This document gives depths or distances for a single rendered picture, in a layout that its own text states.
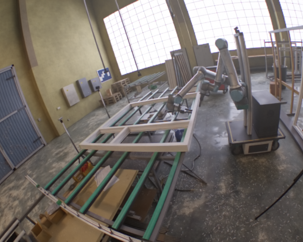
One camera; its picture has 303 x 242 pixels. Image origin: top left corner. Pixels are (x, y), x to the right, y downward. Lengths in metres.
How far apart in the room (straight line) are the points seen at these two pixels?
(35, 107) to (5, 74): 2.16
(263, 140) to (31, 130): 7.47
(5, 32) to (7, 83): 2.52
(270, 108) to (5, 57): 8.47
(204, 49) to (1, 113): 10.28
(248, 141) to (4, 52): 8.53
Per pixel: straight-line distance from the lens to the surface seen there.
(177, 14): 9.07
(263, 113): 2.14
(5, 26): 8.44
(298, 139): 2.94
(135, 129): 1.85
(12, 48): 7.89
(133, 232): 0.94
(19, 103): 7.01
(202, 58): 8.63
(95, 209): 1.46
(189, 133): 1.34
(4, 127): 6.79
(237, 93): 1.69
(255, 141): 2.24
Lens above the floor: 1.63
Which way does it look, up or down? 23 degrees down
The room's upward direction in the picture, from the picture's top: 18 degrees counter-clockwise
